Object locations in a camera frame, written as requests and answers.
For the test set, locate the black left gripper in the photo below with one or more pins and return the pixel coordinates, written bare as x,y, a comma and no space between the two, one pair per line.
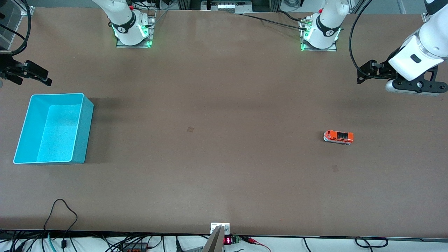
386,68

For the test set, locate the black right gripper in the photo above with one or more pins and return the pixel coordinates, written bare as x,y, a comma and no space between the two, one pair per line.
7,68

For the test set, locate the orange toy bus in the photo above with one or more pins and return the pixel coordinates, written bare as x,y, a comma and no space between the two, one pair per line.
338,136

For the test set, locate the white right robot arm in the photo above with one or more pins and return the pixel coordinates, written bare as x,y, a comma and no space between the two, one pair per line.
122,17

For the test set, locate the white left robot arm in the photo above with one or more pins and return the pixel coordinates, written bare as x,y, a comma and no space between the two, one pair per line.
327,24

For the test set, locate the blue plastic box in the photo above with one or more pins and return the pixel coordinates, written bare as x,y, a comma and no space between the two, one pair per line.
56,133

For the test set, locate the white electronics box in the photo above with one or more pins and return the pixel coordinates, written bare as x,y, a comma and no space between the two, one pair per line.
227,6

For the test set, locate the red LED display module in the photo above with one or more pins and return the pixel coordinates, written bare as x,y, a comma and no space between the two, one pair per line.
228,240

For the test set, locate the grey aluminium bar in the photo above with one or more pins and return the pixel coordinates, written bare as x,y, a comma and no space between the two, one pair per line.
214,243

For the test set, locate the aluminium corner bracket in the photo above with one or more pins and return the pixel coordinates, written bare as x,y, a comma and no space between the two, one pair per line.
27,10
427,17

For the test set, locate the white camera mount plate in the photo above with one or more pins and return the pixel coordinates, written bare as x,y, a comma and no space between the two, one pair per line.
214,226

